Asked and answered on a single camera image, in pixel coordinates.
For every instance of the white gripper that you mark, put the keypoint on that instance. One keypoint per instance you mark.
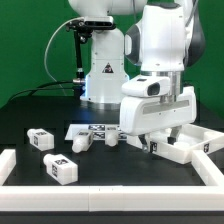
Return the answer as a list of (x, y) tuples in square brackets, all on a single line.
[(145, 115)]

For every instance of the white square tabletop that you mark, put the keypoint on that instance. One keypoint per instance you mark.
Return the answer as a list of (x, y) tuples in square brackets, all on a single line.
[(191, 138)]

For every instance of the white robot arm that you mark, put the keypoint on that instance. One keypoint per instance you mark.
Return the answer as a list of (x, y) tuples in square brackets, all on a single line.
[(139, 53)]

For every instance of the paper sheet with tags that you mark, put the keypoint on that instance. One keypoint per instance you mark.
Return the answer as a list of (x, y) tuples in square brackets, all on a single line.
[(99, 130)]

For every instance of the white U-shaped fence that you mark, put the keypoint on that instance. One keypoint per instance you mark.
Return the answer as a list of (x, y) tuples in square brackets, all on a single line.
[(208, 197)]

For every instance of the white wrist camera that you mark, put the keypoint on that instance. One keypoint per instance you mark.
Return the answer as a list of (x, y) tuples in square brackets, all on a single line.
[(147, 86)]

